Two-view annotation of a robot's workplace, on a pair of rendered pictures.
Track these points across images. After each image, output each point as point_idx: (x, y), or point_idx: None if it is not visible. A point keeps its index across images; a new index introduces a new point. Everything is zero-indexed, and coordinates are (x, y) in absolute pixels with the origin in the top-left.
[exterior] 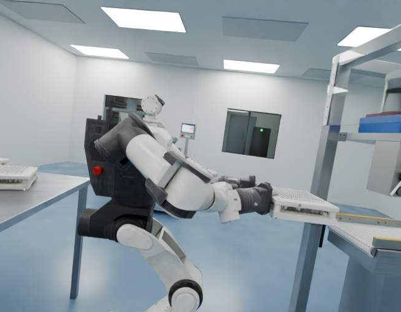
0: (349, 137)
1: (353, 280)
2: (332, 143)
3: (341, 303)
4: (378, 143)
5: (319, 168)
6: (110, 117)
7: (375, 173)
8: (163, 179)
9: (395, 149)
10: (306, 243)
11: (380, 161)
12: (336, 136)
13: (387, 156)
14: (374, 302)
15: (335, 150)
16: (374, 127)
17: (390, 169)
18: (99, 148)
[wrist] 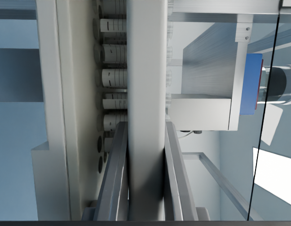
0: (239, 50)
1: (37, 63)
2: (236, 19)
3: None
4: (227, 103)
5: (191, 3)
6: None
7: (190, 108)
8: None
9: (219, 127)
10: (24, 3)
11: (205, 111)
12: (246, 21)
13: (211, 119)
14: (37, 96)
15: (220, 22)
16: (245, 82)
17: (196, 125)
18: None
